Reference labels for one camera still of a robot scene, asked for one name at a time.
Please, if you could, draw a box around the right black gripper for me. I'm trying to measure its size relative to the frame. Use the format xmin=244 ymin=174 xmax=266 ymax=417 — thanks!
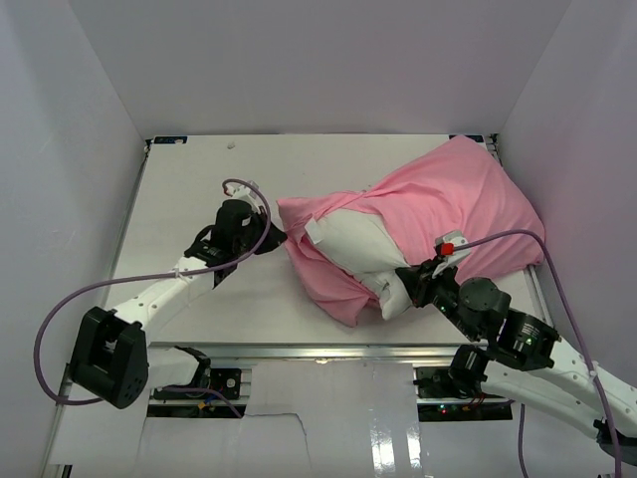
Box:
xmin=397 ymin=256 xmax=482 ymax=343

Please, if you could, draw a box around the white pillow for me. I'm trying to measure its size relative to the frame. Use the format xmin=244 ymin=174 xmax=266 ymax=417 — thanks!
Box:
xmin=305 ymin=209 xmax=411 ymax=321

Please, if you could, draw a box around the pink floral pillowcase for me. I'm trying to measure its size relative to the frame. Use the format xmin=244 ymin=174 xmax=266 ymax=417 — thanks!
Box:
xmin=278 ymin=137 xmax=544 ymax=327

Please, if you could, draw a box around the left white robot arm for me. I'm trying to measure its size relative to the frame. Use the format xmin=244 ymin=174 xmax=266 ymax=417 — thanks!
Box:
xmin=70 ymin=199 xmax=288 ymax=409

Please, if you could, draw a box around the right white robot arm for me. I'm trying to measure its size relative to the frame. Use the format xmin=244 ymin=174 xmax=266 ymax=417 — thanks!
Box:
xmin=397 ymin=260 xmax=636 ymax=465

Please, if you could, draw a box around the left blue table label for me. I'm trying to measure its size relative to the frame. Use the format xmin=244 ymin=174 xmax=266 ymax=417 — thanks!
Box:
xmin=152 ymin=135 xmax=188 ymax=144

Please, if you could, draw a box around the blue table label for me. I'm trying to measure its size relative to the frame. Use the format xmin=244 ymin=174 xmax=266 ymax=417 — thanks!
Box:
xmin=152 ymin=135 xmax=188 ymax=144
xmin=448 ymin=134 xmax=485 ymax=143

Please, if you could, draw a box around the right blue table label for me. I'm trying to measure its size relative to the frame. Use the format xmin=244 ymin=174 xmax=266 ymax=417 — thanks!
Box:
xmin=448 ymin=134 xmax=485 ymax=143

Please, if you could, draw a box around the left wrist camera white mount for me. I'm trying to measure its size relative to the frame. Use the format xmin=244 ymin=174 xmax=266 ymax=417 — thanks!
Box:
xmin=222 ymin=179 xmax=264 ymax=209

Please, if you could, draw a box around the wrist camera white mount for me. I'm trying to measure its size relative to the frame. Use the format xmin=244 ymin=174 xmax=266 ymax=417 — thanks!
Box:
xmin=222 ymin=179 xmax=264 ymax=209
xmin=432 ymin=230 xmax=470 ymax=278

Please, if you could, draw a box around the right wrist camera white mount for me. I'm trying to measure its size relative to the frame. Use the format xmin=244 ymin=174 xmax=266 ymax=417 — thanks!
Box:
xmin=432 ymin=230 xmax=470 ymax=278

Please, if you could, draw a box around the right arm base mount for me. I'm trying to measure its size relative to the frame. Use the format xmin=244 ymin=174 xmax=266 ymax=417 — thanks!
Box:
xmin=413 ymin=345 xmax=513 ymax=423

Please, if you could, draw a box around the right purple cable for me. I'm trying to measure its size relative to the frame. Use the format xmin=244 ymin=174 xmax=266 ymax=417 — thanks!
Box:
xmin=452 ymin=229 xmax=623 ymax=478

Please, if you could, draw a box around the purple cable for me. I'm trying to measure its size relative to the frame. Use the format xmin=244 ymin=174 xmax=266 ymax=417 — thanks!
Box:
xmin=452 ymin=229 xmax=623 ymax=478
xmin=32 ymin=178 xmax=273 ymax=407

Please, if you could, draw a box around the aluminium table front rail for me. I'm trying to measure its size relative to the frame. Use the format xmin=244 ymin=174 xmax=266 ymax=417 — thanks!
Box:
xmin=148 ymin=343 xmax=474 ymax=363

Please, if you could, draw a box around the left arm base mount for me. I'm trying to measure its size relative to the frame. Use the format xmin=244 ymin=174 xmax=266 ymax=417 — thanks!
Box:
xmin=147 ymin=347 xmax=246 ymax=419

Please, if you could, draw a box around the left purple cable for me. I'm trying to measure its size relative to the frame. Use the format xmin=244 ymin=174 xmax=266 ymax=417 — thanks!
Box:
xmin=32 ymin=178 xmax=273 ymax=407

